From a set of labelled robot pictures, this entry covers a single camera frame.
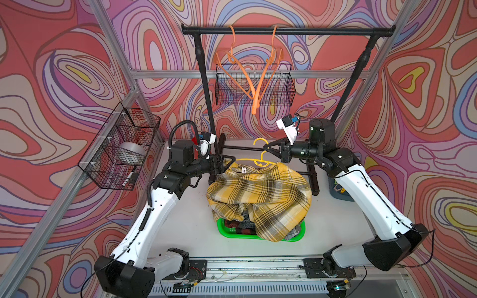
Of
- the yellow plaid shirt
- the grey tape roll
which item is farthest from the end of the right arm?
the grey tape roll

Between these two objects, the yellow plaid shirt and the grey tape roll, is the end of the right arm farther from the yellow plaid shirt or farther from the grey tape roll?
the grey tape roll

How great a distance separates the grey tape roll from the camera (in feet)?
2.31

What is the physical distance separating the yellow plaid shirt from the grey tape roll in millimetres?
328

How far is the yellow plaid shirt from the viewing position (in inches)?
26.1
